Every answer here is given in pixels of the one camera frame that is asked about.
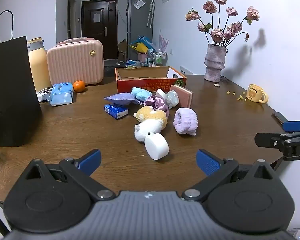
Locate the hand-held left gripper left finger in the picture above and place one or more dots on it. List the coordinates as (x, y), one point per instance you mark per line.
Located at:
(91, 161)

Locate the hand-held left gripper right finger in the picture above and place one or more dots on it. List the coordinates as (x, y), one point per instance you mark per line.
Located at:
(207, 163)

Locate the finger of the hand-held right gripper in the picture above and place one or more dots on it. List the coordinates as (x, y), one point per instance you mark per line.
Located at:
(267, 140)
(296, 125)

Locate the lavender terry headband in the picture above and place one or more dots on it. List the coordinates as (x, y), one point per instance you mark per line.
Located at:
(185, 120)

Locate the white round powder puff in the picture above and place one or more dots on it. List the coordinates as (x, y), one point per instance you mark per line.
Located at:
(157, 146)

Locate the small blue tissue packet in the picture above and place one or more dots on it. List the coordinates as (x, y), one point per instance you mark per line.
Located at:
(116, 111)

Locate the white plush toy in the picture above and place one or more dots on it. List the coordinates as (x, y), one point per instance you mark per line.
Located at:
(147, 128)

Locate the purple fabric pouch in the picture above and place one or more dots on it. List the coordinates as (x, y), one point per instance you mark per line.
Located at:
(120, 99)

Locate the pink and cream sponge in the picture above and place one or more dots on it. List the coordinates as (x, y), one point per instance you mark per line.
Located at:
(181, 95)

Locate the yellow plush toy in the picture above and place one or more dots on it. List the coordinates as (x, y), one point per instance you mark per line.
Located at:
(151, 115)

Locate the purple satin scrunchie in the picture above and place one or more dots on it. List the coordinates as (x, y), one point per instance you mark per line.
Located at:
(156, 103)

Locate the orange cardboard box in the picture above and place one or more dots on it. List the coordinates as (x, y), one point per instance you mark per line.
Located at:
(145, 83)

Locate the blue soft tissue pack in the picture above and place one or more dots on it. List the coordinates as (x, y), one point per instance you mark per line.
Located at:
(61, 93)

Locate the dark flat phone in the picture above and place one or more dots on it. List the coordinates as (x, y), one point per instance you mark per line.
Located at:
(279, 117)

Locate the yellow bear mug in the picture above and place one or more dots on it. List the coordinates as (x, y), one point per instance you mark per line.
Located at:
(255, 93)

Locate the scattered dried flower bits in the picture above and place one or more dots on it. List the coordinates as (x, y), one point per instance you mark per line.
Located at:
(240, 97)

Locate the pale fluffy cloth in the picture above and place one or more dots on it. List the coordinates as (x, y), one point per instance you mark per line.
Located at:
(171, 98)

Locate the orange fruit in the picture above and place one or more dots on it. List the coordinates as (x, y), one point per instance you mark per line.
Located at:
(79, 86)

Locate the light blue fluffy cloth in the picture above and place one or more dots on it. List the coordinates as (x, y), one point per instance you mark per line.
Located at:
(141, 93)

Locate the white round roll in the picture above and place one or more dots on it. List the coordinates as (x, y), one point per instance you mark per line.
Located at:
(160, 93)

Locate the purple textured vase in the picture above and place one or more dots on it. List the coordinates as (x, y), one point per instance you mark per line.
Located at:
(214, 62)

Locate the pink ribbed suitcase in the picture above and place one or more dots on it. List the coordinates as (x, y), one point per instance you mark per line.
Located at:
(75, 62)

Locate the black paper bag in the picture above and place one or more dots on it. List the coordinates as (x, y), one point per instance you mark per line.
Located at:
(10, 92)

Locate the yellow thermos bottle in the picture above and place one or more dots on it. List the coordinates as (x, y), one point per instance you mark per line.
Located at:
(38, 65)

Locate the pink bucket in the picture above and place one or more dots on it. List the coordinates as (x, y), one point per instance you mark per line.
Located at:
(142, 56)

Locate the brown cardboard carton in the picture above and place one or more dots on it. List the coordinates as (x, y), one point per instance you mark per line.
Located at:
(122, 48)

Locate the dried pink roses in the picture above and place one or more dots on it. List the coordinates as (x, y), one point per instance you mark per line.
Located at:
(218, 32)

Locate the blue and yellow clutter pile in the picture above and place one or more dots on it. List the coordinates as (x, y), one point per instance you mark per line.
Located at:
(141, 43)

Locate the purple dried flower bunch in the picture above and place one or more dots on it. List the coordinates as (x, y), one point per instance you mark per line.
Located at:
(163, 42)

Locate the dark brown entrance door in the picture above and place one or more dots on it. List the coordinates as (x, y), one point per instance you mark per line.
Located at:
(100, 27)

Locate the grey refrigerator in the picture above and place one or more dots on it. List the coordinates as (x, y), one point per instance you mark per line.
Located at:
(138, 22)

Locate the white folded umbrella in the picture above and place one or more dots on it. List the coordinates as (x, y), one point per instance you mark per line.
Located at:
(151, 12)

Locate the clear plastic bag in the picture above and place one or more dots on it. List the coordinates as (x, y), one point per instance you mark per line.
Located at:
(139, 3)

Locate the white wall heater panel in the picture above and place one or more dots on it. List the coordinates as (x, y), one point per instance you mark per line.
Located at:
(186, 70)

